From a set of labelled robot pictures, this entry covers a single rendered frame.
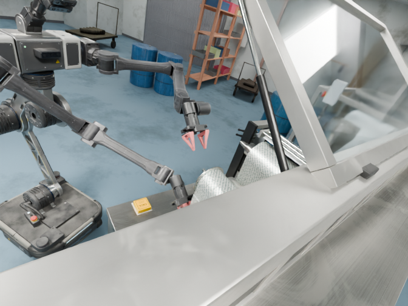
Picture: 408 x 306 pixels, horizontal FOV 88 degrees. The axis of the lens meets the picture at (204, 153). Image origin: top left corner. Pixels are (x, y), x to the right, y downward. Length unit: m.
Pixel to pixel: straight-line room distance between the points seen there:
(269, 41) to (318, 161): 0.21
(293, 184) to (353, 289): 0.32
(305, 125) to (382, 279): 0.43
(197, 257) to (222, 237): 0.03
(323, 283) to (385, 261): 0.22
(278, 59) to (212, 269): 0.32
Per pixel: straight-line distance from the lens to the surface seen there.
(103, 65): 1.28
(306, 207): 0.30
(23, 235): 2.00
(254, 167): 0.93
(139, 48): 5.00
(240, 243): 0.21
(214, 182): 0.81
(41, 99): 1.06
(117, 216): 1.15
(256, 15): 0.44
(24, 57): 1.25
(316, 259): 0.58
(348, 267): 0.63
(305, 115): 0.36
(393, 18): 7.89
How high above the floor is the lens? 1.82
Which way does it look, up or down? 33 degrees down
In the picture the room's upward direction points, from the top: 18 degrees clockwise
